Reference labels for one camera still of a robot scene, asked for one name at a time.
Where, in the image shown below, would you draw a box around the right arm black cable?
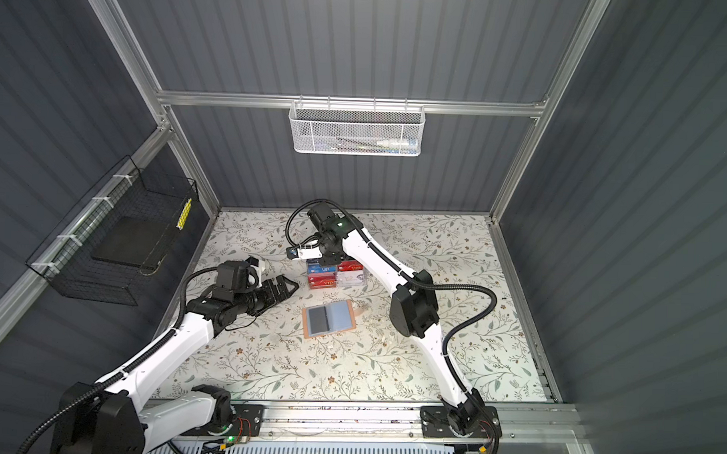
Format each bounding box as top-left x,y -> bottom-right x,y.
277,197 -> 503,413

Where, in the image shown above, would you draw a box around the pens in white basket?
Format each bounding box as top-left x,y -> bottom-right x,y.
336,136 -> 420,156

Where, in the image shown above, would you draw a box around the white VIP card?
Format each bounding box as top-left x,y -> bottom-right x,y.
336,270 -> 367,288

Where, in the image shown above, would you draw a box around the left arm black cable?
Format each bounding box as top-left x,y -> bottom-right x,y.
15,259 -> 225,454

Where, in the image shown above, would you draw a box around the black wire basket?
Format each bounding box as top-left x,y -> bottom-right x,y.
26,159 -> 199,306

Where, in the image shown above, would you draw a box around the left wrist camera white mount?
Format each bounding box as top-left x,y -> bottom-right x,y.
245,256 -> 264,288

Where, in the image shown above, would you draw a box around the yellow marker pen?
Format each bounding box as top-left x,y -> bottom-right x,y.
175,198 -> 192,231

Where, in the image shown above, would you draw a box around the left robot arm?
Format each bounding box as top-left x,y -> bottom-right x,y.
34,257 -> 299,454

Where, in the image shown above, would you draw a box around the pink leather card wallet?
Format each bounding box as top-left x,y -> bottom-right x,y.
302,300 -> 356,339

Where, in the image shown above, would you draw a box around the red VIP card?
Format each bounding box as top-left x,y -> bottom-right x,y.
337,260 -> 364,272

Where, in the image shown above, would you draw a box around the black VIP card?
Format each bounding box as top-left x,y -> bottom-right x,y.
306,306 -> 331,337

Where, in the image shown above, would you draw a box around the white wire mesh basket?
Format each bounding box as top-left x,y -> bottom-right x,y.
288,104 -> 427,158

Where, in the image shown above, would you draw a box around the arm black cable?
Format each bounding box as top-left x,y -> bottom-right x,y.
15,259 -> 225,454
277,197 -> 503,413

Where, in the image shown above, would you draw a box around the blue VIP card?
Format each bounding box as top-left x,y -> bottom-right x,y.
307,263 -> 337,275

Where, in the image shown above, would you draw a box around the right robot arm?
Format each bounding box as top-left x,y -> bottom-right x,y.
284,198 -> 498,436

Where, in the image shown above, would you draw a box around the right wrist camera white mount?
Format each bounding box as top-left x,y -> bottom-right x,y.
286,246 -> 322,261

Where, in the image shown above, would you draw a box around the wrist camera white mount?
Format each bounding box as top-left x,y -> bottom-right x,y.
245,256 -> 264,288
286,246 -> 322,261

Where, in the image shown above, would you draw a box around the clear acrylic card holder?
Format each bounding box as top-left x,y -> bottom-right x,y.
306,259 -> 367,290

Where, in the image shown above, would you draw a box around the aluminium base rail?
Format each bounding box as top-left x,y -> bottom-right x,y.
231,400 -> 587,446

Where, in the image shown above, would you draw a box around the black pad in basket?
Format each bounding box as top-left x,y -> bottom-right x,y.
92,217 -> 177,275

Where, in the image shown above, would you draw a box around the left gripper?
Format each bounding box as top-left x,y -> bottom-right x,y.
233,272 -> 298,318

